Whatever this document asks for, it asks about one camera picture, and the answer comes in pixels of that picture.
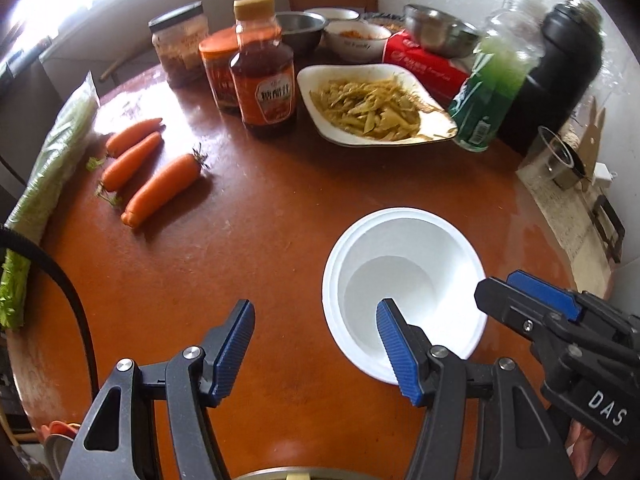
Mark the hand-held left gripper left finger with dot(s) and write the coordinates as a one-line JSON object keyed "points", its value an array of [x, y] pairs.
{"points": [[232, 350]]}

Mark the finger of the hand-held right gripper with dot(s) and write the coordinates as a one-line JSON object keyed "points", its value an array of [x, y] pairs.
{"points": [[505, 300], [545, 290]]}

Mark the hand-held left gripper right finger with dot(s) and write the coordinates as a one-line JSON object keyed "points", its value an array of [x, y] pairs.
{"points": [[395, 350]]}

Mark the white paper bowl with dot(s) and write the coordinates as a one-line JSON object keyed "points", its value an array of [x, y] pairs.
{"points": [[400, 245]]}

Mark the large steel bowl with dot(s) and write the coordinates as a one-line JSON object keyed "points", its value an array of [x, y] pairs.
{"points": [[280, 474]]}

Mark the orange plastic basin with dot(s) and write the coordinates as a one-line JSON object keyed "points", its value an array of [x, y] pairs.
{"points": [[57, 428]]}

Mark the round steel plate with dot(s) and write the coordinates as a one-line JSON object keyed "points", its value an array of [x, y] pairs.
{"points": [[57, 455]]}

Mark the person's right hand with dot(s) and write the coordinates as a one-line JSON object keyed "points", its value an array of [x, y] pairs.
{"points": [[590, 447]]}

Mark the patterned placemat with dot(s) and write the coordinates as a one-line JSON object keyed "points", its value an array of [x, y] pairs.
{"points": [[560, 220]]}

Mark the clear plastic cup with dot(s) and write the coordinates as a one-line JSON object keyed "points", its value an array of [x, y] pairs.
{"points": [[547, 155]]}

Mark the brown cardboard piece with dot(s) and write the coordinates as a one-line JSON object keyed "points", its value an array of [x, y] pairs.
{"points": [[592, 135]]}

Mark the large orange carrot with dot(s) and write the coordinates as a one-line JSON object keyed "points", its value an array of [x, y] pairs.
{"points": [[165, 187]]}

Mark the black thermos flask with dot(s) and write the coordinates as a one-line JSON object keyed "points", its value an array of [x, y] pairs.
{"points": [[560, 70]]}

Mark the green drink bottle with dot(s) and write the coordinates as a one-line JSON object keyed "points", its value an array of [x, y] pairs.
{"points": [[492, 75]]}

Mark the white plate of bamboo shoots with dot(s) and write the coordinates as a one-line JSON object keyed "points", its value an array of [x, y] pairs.
{"points": [[370, 105]]}

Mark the red tissue pack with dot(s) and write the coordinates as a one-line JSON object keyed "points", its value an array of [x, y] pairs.
{"points": [[425, 67]]}

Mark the brown sauce bottle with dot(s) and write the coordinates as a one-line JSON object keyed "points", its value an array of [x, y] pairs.
{"points": [[267, 90]]}

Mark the bagged celery bunch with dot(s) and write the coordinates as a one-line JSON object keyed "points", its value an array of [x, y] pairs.
{"points": [[50, 160]]}

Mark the orange-lidded jar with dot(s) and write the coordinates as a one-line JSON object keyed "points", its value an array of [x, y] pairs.
{"points": [[217, 70]]}

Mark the white bowl with shreds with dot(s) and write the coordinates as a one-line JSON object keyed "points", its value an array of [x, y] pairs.
{"points": [[357, 45]]}

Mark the blue patterned bowl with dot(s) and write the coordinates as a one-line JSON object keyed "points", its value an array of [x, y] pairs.
{"points": [[385, 22]]}

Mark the black-lidded pickle jar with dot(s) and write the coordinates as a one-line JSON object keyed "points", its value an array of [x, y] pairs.
{"points": [[180, 45]]}

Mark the small steel bowl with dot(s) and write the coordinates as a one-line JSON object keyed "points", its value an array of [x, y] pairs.
{"points": [[302, 30]]}

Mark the empty white bowl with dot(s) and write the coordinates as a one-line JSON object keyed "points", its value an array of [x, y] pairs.
{"points": [[332, 14]]}

